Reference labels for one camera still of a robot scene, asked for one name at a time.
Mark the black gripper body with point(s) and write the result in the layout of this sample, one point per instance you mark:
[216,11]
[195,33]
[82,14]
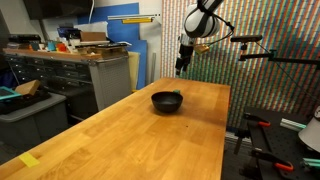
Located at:
[186,50]

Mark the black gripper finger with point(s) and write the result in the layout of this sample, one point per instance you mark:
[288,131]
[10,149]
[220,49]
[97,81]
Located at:
[179,66]
[186,63]

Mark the green block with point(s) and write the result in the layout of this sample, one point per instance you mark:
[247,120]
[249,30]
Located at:
[177,91]

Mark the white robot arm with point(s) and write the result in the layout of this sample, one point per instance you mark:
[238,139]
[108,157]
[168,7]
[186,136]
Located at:
[200,21]

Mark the black bowl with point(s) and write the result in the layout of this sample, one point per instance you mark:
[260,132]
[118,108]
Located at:
[166,103]

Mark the wooden block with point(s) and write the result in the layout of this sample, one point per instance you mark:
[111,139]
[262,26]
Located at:
[27,87]

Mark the grey pole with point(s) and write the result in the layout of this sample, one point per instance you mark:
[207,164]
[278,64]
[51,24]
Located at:
[153,68]

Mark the beige board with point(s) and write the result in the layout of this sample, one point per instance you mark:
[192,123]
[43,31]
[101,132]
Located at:
[134,71]

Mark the yellow spirit level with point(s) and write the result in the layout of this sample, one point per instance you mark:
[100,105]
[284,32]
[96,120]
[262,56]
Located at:
[136,20]

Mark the blue foam board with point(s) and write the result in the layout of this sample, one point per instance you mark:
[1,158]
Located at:
[130,36]

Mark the pegboard sided drawer cabinet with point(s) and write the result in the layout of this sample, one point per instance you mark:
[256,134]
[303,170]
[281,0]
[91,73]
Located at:
[110,83]

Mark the multicolour patterned backdrop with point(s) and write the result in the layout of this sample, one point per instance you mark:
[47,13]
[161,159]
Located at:
[266,86]

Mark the cardboard box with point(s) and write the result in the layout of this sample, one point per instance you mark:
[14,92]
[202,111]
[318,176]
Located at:
[93,36]

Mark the aluminium bar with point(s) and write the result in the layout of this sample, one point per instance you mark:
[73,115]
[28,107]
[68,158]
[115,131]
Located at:
[311,162]
[292,124]

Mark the teal cup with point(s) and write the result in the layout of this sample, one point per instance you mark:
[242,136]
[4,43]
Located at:
[51,46]

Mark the black perforated breadboard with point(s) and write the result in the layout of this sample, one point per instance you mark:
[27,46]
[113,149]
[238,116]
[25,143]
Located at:
[286,146]

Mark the grey plastic bin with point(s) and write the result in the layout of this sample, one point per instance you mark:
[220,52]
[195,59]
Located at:
[33,123]

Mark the black device on cabinet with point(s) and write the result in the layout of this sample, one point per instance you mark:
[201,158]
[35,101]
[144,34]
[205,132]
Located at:
[24,38]

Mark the teal tray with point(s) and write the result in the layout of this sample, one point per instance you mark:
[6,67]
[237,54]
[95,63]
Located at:
[6,93]

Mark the yellow sticky note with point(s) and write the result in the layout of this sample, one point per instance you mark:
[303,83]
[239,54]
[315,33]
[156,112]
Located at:
[29,160]

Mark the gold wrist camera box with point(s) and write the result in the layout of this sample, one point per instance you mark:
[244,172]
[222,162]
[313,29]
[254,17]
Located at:
[201,49]

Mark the black exterior camera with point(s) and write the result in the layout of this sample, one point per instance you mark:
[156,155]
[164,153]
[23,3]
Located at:
[246,38]

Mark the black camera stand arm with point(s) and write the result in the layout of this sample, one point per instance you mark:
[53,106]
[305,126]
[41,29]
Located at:
[283,59]

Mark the black wall screen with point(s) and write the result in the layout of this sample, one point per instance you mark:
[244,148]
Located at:
[56,8]

